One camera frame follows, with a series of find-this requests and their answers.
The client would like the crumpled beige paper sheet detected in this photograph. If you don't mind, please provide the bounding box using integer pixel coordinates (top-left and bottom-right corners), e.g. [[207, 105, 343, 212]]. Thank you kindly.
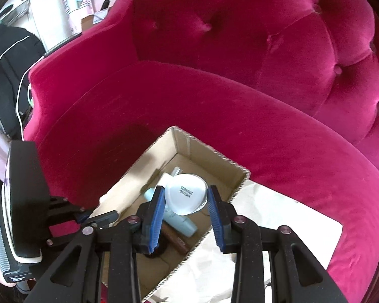
[[148, 180, 343, 303]]

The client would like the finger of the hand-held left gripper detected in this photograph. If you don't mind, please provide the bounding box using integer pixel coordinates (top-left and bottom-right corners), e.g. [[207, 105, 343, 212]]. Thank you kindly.
[[46, 210, 120, 248], [48, 196, 90, 225]]

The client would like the light blue bottle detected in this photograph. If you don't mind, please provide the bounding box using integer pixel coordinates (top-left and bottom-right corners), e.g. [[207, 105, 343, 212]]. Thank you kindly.
[[142, 167, 198, 237]]

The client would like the white rounded plastic container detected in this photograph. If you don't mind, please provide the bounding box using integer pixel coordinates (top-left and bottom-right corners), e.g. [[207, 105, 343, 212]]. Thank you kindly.
[[163, 173, 208, 216]]

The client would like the red velvet tufted sofa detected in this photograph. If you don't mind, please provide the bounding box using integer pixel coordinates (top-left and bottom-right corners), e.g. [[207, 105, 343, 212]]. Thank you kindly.
[[22, 0, 379, 273]]

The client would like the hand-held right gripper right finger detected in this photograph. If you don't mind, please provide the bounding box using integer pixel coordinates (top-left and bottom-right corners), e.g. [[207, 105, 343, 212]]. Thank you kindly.
[[207, 185, 349, 303]]

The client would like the black cylinder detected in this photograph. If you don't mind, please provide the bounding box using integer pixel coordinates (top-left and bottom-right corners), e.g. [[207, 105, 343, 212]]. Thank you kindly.
[[145, 241, 171, 259]]

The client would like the small brown cardboard box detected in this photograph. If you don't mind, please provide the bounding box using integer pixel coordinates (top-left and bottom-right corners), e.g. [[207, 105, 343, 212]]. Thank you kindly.
[[81, 14, 97, 32]]

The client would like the pink cartoon print curtain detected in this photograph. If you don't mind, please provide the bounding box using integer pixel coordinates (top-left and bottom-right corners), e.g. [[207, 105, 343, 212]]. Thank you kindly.
[[59, 0, 92, 35]]

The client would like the brown rectangular case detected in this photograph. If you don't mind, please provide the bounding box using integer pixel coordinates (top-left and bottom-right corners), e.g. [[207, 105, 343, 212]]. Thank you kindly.
[[162, 221, 190, 255]]

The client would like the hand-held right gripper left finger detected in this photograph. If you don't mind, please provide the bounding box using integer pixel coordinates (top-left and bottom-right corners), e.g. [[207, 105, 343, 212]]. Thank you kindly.
[[28, 186, 169, 303]]

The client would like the white cable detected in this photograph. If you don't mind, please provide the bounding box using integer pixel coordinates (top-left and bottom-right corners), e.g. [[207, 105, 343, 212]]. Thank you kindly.
[[15, 54, 46, 130]]

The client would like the black jacket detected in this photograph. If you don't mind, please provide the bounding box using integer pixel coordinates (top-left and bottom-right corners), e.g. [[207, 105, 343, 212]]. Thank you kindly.
[[0, 23, 46, 139]]

